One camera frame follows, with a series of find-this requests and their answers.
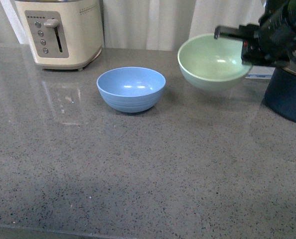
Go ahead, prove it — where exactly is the cream white toaster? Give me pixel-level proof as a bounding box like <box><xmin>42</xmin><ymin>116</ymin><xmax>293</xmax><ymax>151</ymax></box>
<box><xmin>15</xmin><ymin>0</ymin><xmax>104</xmax><ymax>70</ymax></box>

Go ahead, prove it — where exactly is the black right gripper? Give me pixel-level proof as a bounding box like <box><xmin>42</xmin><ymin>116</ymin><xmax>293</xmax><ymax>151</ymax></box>
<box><xmin>214</xmin><ymin>0</ymin><xmax>296</xmax><ymax>67</ymax></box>

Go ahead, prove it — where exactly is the dark blue saucepan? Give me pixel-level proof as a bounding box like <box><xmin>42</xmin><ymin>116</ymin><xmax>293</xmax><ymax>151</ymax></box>
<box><xmin>264</xmin><ymin>68</ymin><xmax>296</xmax><ymax>122</ymax></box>

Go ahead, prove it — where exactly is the green bowl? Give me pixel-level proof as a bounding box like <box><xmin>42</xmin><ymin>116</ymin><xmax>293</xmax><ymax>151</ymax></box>
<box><xmin>177</xmin><ymin>34</ymin><xmax>253</xmax><ymax>92</ymax></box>

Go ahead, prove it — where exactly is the blue bowl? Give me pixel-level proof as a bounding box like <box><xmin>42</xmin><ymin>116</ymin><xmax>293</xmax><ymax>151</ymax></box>
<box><xmin>97</xmin><ymin>67</ymin><xmax>166</xmax><ymax>113</ymax></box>

